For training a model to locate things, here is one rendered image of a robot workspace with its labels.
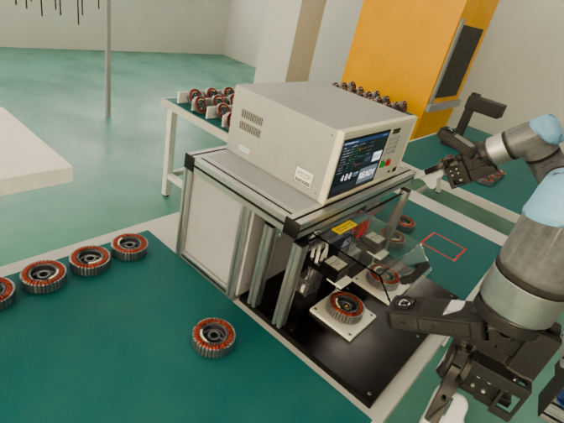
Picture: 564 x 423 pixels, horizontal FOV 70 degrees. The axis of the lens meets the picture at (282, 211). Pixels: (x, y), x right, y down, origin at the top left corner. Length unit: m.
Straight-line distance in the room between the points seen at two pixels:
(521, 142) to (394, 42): 3.87
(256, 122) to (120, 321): 0.65
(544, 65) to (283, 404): 5.75
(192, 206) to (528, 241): 1.00
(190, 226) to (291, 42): 3.91
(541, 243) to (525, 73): 5.94
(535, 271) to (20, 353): 1.03
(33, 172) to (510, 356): 0.80
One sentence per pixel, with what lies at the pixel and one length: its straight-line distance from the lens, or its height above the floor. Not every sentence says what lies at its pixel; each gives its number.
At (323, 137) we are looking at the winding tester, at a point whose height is 1.29.
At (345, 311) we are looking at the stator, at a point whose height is 0.82.
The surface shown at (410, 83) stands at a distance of 4.79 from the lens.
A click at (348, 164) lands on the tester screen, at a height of 1.22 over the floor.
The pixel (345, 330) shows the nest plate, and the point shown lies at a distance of 1.23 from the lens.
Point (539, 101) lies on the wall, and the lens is 6.33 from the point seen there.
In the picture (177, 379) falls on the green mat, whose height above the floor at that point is 0.75.
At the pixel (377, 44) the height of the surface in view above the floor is 1.22.
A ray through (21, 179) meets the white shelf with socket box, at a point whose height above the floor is 1.20.
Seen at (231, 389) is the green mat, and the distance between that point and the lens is 1.05.
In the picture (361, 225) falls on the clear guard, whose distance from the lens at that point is 1.15.
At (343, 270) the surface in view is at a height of 0.91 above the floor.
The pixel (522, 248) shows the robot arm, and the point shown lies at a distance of 0.45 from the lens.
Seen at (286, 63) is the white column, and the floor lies 0.78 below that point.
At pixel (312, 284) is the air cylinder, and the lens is 1.28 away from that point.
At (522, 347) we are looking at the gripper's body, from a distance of 0.52.
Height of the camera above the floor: 1.60
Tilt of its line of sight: 29 degrees down
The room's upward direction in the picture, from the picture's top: 14 degrees clockwise
